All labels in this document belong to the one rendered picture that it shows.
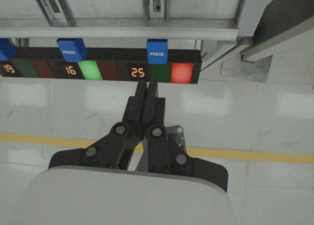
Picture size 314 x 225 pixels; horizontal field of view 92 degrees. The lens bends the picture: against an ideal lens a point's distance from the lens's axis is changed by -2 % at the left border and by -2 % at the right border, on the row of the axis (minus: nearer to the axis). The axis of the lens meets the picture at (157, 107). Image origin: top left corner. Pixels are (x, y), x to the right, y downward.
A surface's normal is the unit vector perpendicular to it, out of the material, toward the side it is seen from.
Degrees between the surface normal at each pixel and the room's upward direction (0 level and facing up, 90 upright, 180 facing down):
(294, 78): 0
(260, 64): 0
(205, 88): 0
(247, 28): 45
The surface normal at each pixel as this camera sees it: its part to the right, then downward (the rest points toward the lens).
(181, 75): -0.09, 0.77
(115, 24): -0.03, -0.64
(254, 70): -0.08, 0.10
